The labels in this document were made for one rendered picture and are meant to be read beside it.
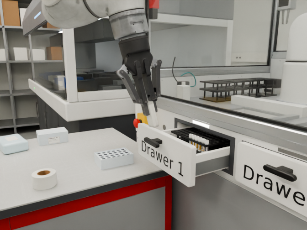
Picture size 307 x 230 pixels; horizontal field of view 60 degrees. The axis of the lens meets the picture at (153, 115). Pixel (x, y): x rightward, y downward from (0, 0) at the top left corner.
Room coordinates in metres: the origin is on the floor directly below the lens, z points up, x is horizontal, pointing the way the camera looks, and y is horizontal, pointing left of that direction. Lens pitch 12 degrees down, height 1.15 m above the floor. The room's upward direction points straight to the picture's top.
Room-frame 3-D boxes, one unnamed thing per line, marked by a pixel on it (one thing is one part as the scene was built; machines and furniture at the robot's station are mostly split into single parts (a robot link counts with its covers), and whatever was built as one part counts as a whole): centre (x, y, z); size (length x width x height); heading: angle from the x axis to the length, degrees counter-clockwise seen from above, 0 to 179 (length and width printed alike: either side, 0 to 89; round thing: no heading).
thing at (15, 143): (1.09, 0.61, 0.78); 0.15 x 0.10 x 0.04; 40
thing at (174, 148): (0.75, -0.03, 0.87); 0.29 x 0.02 x 0.11; 30
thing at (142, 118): (1.10, 0.04, 0.88); 0.07 x 0.05 x 0.07; 30
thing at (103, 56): (2.47, 0.42, 1.13); 1.78 x 1.14 x 0.45; 30
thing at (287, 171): (0.53, -0.28, 0.91); 0.07 x 0.04 x 0.01; 30
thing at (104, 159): (0.93, 0.15, 0.78); 0.12 x 0.08 x 0.04; 119
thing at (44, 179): (0.76, 0.34, 0.78); 0.07 x 0.07 x 0.04
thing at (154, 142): (0.74, 0.00, 0.91); 0.07 x 0.04 x 0.01; 30
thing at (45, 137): (1.19, 0.47, 0.79); 0.13 x 0.09 x 0.05; 120
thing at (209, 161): (0.86, -0.21, 0.86); 0.40 x 0.26 x 0.06; 120
